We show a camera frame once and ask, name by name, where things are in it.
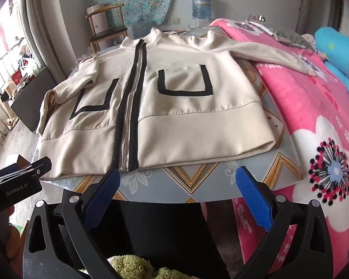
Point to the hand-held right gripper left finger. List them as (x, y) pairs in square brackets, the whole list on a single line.
[(103, 198)]

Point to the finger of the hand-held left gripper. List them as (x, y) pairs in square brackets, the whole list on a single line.
[(42, 167)]

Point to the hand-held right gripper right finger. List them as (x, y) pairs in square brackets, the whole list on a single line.
[(254, 198)]

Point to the cream jacket with black trim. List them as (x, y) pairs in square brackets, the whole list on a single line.
[(177, 116)]

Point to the cardboard box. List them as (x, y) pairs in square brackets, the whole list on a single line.
[(21, 161)]

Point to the fruit print tablecloth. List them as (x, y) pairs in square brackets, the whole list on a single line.
[(192, 177)]

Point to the dark cabinet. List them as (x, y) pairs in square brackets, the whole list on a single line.
[(35, 98)]

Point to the person's black pants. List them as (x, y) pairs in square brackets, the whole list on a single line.
[(163, 232)]

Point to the green fuzzy slippers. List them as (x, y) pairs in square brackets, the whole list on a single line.
[(125, 264)]

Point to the red box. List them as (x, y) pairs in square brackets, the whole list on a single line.
[(16, 77)]

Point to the white plastic bag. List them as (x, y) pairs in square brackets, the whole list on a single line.
[(27, 64)]

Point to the pink floral blanket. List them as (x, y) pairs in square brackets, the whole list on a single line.
[(308, 107)]

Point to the wooden chair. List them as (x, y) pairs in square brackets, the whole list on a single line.
[(109, 33)]

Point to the white box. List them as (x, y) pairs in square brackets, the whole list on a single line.
[(96, 20)]

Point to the grey lace cloth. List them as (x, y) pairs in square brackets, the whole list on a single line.
[(290, 39)]

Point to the blue pillow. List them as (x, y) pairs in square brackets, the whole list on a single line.
[(337, 49)]

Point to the clear plastic bag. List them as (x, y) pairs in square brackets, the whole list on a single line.
[(144, 30)]

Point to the white water dispenser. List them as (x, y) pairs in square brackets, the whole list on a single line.
[(200, 24)]

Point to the blue water bottle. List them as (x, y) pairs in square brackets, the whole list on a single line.
[(202, 5)]

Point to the door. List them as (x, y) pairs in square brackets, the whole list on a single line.
[(336, 10)]

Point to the wall socket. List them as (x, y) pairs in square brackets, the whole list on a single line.
[(174, 20)]

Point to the teal floral wall cloth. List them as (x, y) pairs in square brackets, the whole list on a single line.
[(139, 0)]

